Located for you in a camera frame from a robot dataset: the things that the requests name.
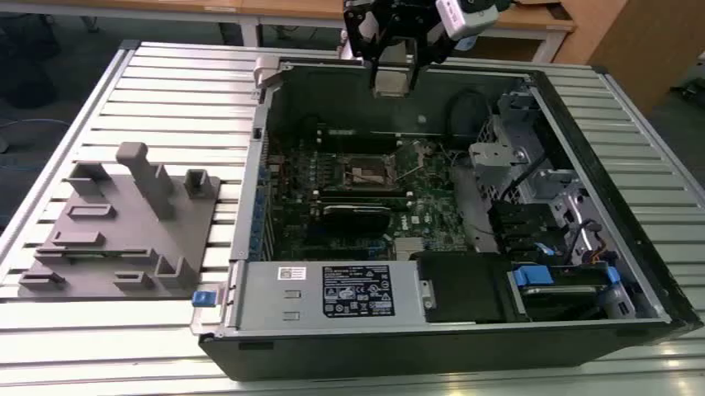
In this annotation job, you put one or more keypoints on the black office chair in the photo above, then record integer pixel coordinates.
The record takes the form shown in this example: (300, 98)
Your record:
(27, 78)

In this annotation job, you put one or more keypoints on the wooden cabinet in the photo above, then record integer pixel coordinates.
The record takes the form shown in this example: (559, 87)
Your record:
(634, 49)

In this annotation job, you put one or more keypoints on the black open PC case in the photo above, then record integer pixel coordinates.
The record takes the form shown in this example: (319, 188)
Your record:
(385, 354)

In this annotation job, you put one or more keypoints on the silver green CPU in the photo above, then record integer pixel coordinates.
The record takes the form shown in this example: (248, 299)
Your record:
(392, 82)

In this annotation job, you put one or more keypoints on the silver finned chipset heatsink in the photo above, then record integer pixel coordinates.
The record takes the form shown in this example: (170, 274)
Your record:
(411, 244)

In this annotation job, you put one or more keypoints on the blue case latch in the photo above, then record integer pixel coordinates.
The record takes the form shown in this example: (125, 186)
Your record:
(204, 299)

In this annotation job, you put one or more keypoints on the black plastic fan shroud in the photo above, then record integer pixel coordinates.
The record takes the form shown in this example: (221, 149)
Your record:
(468, 288)

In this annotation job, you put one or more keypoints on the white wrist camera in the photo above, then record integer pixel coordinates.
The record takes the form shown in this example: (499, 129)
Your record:
(468, 18)

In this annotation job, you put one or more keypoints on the grey power supply unit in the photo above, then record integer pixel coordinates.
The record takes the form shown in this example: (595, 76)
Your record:
(265, 305)

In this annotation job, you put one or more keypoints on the silver metal drive cage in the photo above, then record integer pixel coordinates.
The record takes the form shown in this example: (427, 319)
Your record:
(496, 158)

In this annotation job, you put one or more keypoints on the black graphics card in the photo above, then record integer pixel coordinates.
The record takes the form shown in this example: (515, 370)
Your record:
(359, 227)

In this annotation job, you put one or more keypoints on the black plastic disk bay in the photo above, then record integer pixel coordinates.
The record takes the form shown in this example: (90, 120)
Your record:
(524, 227)

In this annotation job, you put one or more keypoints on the grey plastic parts rack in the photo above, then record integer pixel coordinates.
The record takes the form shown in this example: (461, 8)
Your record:
(138, 247)

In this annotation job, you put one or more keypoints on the green RAM stick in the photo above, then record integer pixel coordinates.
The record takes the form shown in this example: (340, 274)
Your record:
(92, 256)

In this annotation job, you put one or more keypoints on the white case wall sticker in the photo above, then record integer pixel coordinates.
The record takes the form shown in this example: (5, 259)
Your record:
(340, 132)

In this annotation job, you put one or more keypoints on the green motherboard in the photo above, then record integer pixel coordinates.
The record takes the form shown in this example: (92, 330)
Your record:
(436, 206)

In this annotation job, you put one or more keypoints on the hard disk in blue carrier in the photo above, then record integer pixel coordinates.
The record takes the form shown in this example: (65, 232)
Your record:
(532, 275)

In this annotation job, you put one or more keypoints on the wooden desk white frame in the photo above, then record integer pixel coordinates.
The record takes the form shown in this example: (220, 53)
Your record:
(110, 5)
(530, 24)

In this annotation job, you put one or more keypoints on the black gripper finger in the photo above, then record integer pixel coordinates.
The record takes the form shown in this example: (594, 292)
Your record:
(375, 76)
(419, 74)

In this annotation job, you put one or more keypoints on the CPU socket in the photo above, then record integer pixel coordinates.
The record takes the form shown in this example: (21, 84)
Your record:
(367, 170)

